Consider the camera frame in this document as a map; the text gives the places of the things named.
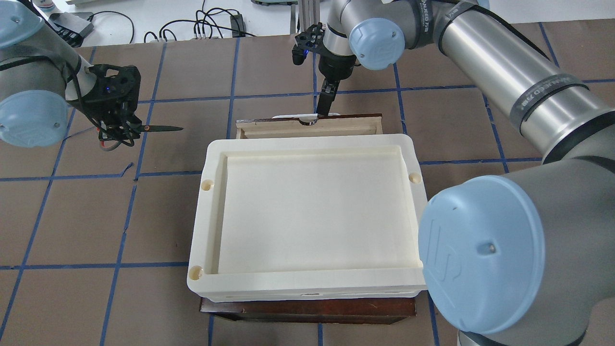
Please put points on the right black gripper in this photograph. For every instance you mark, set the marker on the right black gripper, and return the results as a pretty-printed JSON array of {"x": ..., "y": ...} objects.
[{"x": 333, "y": 67}]

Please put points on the cream plastic tray stack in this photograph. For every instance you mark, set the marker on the cream plastic tray stack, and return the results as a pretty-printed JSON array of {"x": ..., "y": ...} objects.
[{"x": 322, "y": 217}]

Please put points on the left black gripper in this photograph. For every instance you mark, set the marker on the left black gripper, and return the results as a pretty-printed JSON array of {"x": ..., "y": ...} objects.
[{"x": 113, "y": 118}]

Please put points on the dark wooden drawer cabinet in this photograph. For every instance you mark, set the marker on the dark wooden drawer cabinet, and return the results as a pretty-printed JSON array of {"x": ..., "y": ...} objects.
[{"x": 378, "y": 311}]

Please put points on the black power adapter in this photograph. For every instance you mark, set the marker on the black power adapter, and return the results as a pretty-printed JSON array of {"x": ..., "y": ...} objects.
[{"x": 237, "y": 25}]

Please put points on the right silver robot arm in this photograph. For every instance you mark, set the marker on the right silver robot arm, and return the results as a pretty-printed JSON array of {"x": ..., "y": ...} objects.
[{"x": 458, "y": 135}]

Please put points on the grey orange scissors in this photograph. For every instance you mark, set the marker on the grey orange scissors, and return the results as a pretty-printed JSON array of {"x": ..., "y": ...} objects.
[{"x": 148, "y": 129}]

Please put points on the dark wooden drawer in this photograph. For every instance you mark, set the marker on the dark wooden drawer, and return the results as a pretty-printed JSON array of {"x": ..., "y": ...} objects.
[{"x": 303, "y": 125}]

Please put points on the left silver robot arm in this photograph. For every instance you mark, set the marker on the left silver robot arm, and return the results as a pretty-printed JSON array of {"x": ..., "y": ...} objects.
[{"x": 42, "y": 76}]

